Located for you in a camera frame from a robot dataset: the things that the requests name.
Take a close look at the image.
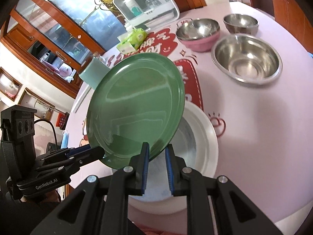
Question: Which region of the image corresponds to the small steel bowl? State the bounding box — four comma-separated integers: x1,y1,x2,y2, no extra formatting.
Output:
223,13,259,35

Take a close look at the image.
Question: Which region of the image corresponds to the blue face mask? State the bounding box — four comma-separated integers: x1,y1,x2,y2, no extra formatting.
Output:
61,130,70,150

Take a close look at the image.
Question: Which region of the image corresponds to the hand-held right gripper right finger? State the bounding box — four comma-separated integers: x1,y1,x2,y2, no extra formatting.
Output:
165,144,283,235

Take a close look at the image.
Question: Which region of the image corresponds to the green plate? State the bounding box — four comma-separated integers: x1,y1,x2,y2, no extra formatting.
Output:
86,52,185,169

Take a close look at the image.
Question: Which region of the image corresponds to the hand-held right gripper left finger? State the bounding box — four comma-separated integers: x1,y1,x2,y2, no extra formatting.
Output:
29,142,150,235

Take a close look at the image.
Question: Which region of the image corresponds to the wooden framed wall niche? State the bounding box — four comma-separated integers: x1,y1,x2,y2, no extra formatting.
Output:
18,88,55,120
0,67,23,102

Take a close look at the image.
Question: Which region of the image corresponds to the pink steel bowl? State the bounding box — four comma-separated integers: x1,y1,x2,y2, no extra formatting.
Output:
175,18,220,52

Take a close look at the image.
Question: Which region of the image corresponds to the white clear storage box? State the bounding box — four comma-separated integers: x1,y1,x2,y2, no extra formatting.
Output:
113,0,181,27

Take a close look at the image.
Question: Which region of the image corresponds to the teal canister with brown lid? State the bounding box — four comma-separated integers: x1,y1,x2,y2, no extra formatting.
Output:
79,56,110,90

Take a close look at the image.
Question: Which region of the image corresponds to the red basket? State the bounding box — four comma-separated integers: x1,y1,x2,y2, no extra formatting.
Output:
56,111,69,129

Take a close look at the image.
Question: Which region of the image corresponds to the white bottle with green label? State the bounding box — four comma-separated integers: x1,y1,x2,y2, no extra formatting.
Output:
123,0,137,17

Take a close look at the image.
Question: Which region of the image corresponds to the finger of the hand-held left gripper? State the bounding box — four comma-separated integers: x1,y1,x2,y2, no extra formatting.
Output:
60,144,91,156
65,146,105,165

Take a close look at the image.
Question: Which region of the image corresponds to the wooden wall cabinet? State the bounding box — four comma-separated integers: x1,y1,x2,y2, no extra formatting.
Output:
266,0,313,30

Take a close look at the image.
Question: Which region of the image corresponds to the green tissue pack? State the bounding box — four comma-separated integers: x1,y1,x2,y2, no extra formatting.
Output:
116,28,148,54

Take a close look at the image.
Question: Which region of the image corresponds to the wooden framed glass door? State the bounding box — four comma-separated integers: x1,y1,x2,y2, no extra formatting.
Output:
1,0,108,99
33,0,208,54

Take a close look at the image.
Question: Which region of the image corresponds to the black cable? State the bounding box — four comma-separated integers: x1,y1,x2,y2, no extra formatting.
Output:
34,119,59,150

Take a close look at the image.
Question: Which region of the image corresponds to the large steel bowl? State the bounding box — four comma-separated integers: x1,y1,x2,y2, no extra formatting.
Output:
211,34,283,86

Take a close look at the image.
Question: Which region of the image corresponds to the large white plate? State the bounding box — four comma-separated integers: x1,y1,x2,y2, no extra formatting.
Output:
127,100,219,212

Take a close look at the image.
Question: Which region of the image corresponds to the person's left forearm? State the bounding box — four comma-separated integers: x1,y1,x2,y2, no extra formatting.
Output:
0,191,71,235

